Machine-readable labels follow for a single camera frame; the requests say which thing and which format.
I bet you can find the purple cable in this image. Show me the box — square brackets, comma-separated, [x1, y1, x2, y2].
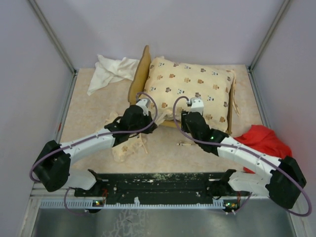
[172, 96, 312, 217]
[29, 91, 158, 183]

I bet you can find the red cloth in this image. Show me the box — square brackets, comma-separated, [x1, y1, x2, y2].
[233, 124, 293, 173]

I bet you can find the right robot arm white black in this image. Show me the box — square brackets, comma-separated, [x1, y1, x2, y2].
[181, 111, 307, 209]

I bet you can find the white cloth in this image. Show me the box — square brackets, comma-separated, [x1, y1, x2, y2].
[87, 54, 140, 96]

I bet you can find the left aluminium frame post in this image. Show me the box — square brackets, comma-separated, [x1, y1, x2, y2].
[26, 0, 77, 75]

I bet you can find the cream animal print cushion cover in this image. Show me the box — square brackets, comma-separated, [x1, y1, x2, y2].
[140, 56, 240, 133]

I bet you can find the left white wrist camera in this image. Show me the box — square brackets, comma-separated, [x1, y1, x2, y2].
[136, 98, 151, 116]

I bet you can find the wooden pet bed frame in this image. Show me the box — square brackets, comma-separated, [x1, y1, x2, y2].
[126, 44, 234, 136]

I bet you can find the aluminium frame post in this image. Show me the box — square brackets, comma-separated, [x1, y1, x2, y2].
[26, 0, 77, 75]
[248, 0, 292, 73]

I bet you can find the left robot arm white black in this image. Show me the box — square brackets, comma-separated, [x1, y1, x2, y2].
[29, 105, 157, 192]

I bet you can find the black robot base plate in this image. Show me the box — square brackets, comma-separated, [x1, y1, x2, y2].
[75, 169, 249, 205]

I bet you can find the white slotted cable duct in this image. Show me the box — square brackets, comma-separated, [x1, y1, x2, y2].
[39, 199, 232, 210]

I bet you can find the small cream print pillow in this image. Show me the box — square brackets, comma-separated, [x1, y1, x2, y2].
[105, 111, 149, 163]

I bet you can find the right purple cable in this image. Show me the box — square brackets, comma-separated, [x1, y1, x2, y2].
[172, 96, 312, 217]

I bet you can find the right aluminium frame post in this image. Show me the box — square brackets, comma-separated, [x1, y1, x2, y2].
[248, 0, 292, 73]

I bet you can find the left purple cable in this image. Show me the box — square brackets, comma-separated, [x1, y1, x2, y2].
[29, 91, 158, 183]

